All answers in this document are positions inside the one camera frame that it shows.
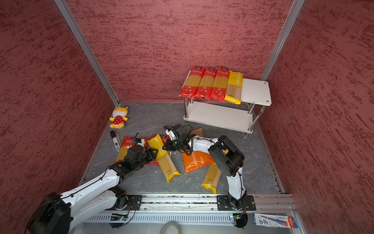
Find left aluminium corner post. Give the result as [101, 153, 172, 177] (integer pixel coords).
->
[54, 0, 120, 107]

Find orange macaroni bag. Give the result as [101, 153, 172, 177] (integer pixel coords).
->
[182, 128, 215, 173]

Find yellow spaghetti bag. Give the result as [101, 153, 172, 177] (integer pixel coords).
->
[224, 71, 243, 105]
[201, 164, 222, 194]
[157, 152, 180, 183]

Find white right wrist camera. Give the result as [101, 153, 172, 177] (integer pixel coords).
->
[166, 128, 178, 140]

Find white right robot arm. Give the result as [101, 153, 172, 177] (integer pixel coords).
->
[163, 124, 256, 211]

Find yellow plush toy red dress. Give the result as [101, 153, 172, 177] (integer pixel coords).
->
[110, 106, 128, 129]

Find right aluminium corner post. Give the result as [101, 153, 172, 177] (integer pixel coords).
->
[260, 0, 305, 81]

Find grey marker pen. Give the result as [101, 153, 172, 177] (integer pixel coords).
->
[110, 131, 121, 152]

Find red macaroni bag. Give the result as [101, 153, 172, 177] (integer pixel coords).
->
[147, 134, 170, 166]
[115, 136, 134, 163]

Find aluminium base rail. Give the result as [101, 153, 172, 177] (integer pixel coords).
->
[75, 194, 306, 234]

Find red spaghetti bag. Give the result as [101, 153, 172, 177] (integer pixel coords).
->
[179, 66, 206, 98]
[193, 67, 217, 100]
[210, 66, 230, 101]

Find white two-tier metal shelf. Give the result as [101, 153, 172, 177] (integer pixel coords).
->
[184, 79, 272, 134]

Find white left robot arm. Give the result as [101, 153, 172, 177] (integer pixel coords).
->
[25, 145, 158, 234]

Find aluminium corner post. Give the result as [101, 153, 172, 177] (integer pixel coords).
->
[54, 0, 120, 107]
[260, 0, 305, 81]

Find blue white box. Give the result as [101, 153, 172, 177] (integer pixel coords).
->
[253, 213, 298, 229]

